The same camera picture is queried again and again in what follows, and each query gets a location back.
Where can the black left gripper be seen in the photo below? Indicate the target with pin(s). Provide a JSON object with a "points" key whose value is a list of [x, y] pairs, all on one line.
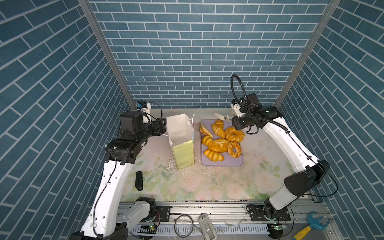
{"points": [[158, 127]]}

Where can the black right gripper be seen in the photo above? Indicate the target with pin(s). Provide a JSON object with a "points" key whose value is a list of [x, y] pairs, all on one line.
{"points": [[235, 122]]}

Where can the braided ring bread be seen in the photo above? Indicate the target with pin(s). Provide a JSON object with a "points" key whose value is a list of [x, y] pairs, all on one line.
{"points": [[234, 135]]}

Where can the metal kitchen tongs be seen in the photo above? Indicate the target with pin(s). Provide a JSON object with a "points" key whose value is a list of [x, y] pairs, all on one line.
{"points": [[228, 117]]}

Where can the white paper gift bag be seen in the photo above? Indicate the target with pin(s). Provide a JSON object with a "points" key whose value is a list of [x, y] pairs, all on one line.
{"points": [[181, 134]]}

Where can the twisted croissant bread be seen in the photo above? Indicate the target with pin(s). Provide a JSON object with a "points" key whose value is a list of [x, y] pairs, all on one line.
{"points": [[218, 129]]}

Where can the glazed donut bread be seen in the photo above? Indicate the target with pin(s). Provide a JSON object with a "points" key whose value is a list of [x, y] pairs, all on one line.
{"points": [[234, 150]]}

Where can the small round striped bun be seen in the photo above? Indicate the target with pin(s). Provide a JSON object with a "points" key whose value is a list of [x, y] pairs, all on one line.
{"points": [[207, 141]]}

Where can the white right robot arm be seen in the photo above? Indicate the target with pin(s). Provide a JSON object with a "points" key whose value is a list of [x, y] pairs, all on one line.
{"points": [[309, 171]]}

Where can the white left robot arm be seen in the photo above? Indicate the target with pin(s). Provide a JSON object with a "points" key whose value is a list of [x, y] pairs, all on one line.
{"points": [[137, 126]]}

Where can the oval seeded loaf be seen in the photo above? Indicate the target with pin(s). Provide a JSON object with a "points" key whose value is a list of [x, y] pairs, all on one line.
{"points": [[219, 145]]}

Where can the striped long bun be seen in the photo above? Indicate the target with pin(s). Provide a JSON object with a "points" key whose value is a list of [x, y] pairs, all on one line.
{"points": [[213, 156]]}

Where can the black small remote box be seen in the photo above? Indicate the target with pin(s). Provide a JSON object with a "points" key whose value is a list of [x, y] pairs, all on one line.
{"points": [[139, 181]]}

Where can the grey handheld device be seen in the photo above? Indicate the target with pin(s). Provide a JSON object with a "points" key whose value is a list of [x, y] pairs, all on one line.
{"points": [[207, 228]]}

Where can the blue yellow toy wrench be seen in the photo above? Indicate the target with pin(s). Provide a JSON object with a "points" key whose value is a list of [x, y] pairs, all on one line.
{"points": [[314, 223]]}

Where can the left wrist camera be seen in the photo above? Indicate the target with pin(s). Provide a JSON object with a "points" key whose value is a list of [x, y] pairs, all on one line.
{"points": [[143, 106]]}

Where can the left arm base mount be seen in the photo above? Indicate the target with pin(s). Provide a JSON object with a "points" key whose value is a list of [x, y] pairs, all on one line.
{"points": [[162, 214]]}

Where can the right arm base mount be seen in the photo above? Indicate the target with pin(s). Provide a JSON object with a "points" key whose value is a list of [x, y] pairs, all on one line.
{"points": [[260, 213]]}

